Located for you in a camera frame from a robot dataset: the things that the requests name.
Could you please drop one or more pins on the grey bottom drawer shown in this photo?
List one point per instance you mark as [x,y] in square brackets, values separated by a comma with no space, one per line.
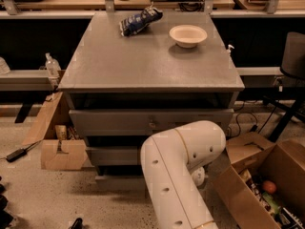
[120,183]

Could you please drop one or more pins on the grey drawer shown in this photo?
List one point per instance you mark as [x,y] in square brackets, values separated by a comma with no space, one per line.
[120,183]
[142,121]
[113,155]

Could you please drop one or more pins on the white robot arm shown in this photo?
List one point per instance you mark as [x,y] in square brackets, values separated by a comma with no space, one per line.
[168,159]

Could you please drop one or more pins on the grey middle drawer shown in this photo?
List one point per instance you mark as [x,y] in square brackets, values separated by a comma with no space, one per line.
[113,155]

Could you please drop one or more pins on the grey drawer cabinet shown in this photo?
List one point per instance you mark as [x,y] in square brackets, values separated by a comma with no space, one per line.
[147,71]

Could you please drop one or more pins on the grey top drawer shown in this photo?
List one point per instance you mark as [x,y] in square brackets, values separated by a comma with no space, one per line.
[142,121]

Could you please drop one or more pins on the black object floor bottom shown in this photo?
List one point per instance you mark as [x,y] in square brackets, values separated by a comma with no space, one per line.
[77,224]

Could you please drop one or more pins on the red apple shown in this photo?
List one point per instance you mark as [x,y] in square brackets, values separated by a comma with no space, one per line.
[269,187]

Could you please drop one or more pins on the green snack packet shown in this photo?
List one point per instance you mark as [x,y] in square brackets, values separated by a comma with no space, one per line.
[274,206]

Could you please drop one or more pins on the cardboard box right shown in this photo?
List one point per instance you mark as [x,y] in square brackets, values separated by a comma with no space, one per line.
[283,163]

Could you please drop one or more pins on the cardboard box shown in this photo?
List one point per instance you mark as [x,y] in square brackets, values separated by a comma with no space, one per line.
[60,148]
[283,163]

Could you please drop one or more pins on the small pump bottle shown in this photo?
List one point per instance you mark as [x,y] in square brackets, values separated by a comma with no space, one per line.
[230,49]

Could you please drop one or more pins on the cardboard box left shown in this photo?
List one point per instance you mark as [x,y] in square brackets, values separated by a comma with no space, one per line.
[60,148]

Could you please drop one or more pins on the white paper bowl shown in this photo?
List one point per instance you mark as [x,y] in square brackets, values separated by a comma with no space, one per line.
[187,36]

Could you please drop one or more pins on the black office chair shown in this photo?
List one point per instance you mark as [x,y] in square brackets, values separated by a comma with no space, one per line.
[293,66]

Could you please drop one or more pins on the blue chip bag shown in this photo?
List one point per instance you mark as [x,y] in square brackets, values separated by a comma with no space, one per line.
[136,23]

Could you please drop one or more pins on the black power adapter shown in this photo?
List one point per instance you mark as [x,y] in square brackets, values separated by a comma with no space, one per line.
[16,155]

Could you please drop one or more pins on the clear plastic bottle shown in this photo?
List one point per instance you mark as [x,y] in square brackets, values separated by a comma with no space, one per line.
[52,65]

